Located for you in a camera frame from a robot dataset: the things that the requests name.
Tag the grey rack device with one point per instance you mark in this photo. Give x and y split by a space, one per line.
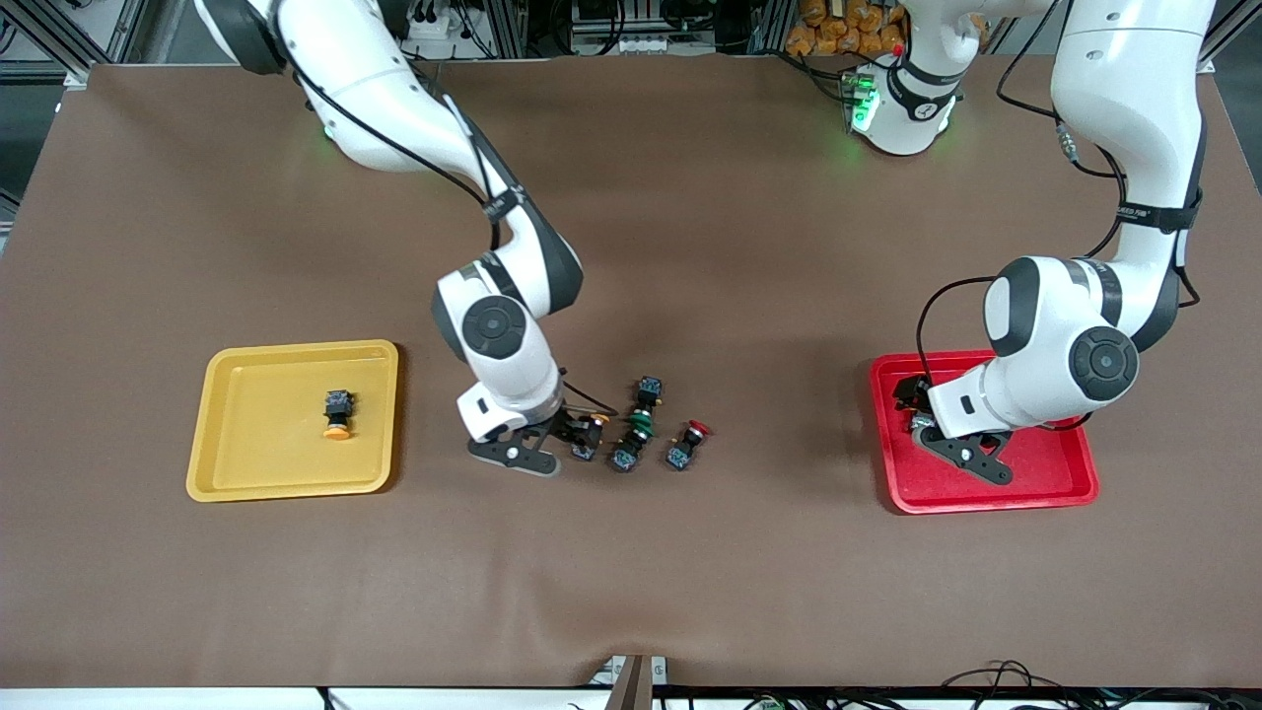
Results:
621 44

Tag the pile of orange lumpy objects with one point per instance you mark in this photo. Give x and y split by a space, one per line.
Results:
828 30

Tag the red plastic tray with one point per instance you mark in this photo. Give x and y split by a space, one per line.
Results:
1045 463

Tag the brown table mat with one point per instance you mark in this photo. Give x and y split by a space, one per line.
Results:
631 572

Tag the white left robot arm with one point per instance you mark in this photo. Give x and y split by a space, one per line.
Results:
1124 79

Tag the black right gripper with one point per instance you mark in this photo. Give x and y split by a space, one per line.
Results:
570 425

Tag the metal edge bracket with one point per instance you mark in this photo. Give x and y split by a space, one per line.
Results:
631 685

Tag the yellow plastic tray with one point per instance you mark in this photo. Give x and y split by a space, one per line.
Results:
276 454

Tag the white power strip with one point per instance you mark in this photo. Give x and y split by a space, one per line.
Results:
434 30

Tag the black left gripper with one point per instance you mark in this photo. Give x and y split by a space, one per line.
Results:
908 394

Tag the green-capped push button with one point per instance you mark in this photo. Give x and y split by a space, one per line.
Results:
649 387
624 458

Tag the yellow-capped push button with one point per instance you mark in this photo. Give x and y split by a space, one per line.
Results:
584 453
338 404

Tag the aluminium frame post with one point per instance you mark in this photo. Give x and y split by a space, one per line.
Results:
776 25
508 30

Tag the aluminium frame strut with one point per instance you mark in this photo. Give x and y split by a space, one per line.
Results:
54 37
1232 25

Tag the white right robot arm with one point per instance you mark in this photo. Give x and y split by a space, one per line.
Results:
394 108

